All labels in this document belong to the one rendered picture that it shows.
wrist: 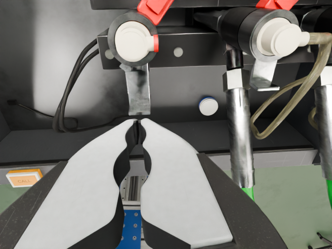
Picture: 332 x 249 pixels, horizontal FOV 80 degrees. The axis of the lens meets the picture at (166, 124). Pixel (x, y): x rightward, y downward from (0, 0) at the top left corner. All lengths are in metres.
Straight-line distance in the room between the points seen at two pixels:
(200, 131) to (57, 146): 0.29
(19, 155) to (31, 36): 0.21
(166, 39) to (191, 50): 0.03
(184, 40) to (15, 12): 0.30
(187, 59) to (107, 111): 0.25
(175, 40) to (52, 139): 0.33
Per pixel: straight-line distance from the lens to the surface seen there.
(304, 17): 0.25
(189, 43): 0.25
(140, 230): 0.81
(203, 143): 0.40
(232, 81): 0.17
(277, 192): 2.32
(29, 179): 0.42
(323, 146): 0.22
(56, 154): 0.43
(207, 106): 0.44
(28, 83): 0.48
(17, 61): 0.47
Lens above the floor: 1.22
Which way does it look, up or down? 58 degrees down
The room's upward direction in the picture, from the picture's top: 172 degrees clockwise
